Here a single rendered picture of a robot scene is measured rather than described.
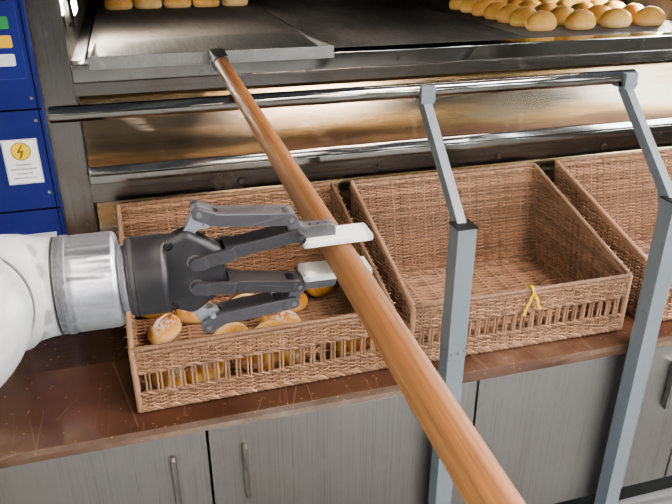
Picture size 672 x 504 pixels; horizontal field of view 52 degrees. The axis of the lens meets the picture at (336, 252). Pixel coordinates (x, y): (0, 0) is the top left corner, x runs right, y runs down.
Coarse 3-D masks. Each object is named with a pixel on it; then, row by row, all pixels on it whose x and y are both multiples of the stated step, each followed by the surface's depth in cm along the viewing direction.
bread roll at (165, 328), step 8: (160, 320) 158; (168, 320) 159; (176, 320) 161; (152, 328) 157; (160, 328) 157; (168, 328) 158; (176, 328) 160; (152, 336) 157; (160, 336) 157; (168, 336) 158; (176, 336) 161; (152, 344) 158
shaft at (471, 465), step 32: (224, 64) 140; (256, 128) 103; (288, 160) 89; (288, 192) 83; (352, 256) 65; (352, 288) 61; (384, 320) 55; (384, 352) 53; (416, 352) 51; (416, 384) 48; (416, 416) 48; (448, 416) 45; (448, 448) 43; (480, 448) 42; (480, 480) 40
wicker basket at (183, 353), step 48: (240, 192) 174; (336, 192) 177; (336, 288) 183; (384, 288) 151; (144, 336) 162; (192, 336) 163; (240, 336) 138; (288, 336) 141; (336, 336) 145; (144, 384) 145; (192, 384) 140; (240, 384) 143; (288, 384) 146
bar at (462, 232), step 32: (224, 96) 130; (256, 96) 131; (288, 96) 132; (320, 96) 134; (352, 96) 136; (384, 96) 138; (416, 96) 140; (640, 128) 149; (448, 160) 136; (448, 192) 134; (448, 256) 135; (448, 288) 137; (448, 320) 139; (640, 320) 155; (448, 352) 141; (640, 352) 157; (448, 384) 144; (640, 384) 161; (608, 448) 173; (448, 480) 157; (608, 480) 174
